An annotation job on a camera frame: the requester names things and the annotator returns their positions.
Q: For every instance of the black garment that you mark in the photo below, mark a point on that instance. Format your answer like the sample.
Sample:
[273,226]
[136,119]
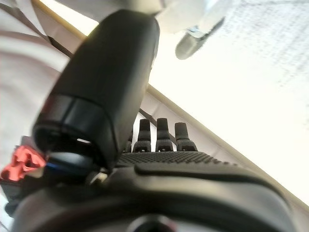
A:
[9,195]

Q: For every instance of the red garment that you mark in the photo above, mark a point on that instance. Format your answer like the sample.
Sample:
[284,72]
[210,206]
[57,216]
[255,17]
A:
[21,164]

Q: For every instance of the grey striped floor rug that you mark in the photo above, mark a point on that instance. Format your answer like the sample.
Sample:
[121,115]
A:
[265,48]

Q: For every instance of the white bed duvet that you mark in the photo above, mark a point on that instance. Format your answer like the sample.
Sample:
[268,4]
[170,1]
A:
[24,84]

